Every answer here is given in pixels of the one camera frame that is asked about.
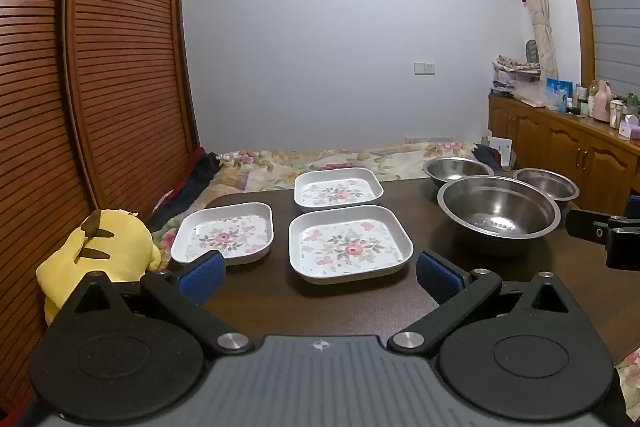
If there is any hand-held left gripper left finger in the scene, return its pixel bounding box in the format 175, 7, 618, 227
49, 250, 255, 356

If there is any dark clothing pile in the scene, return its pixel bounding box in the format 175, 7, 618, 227
147, 147, 222, 233

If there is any yellow plush toy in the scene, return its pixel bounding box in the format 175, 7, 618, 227
36, 208, 162, 325

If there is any wooden louvered wardrobe door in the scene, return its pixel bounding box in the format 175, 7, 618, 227
0, 0, 101, 410
62, 0, 202, 219

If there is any cluster of cosmetic bottles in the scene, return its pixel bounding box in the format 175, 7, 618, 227
570, 81, 640, 124

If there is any medium stainless steel bowl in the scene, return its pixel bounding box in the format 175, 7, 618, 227
422, 157, 496, 190

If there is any wooden sideboard cabinet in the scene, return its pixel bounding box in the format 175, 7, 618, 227
487, 92, 640, 208

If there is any pink tissue box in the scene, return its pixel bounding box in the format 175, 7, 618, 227
618, 114, 640, 140

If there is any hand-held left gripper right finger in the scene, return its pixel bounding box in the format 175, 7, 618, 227
387, 250, 598, 356

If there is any blue printed box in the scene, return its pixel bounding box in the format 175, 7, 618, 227
546, 78, 574, 112

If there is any large stainless steel bowl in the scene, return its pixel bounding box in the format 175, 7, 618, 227
437, 175, 562, 254

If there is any floral bed blanket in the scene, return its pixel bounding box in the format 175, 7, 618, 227
147, 142, 496, 269

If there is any white paper box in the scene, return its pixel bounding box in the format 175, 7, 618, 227
487, 134, 514, 168

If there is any dark blue cloth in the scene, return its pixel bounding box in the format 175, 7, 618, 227
472, 144, 502, 171

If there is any stack of folded cloths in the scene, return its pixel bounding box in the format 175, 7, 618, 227
492, 54, 542, 96

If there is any small stainless steel bowl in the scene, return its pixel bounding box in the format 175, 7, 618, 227
512, 168, 580, 214

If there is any white floral square plate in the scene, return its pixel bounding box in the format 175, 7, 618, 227
288, 205, 414, 284
294, 167, 385, 214
171, 202, 275, 267

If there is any pink thermos flask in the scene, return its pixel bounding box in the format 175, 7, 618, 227
594, 80, 612, 122

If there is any clear plastic bag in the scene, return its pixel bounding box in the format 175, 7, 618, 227
515, 82, 549, 108

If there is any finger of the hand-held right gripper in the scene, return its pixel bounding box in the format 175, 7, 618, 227
565, 208, 613, 244

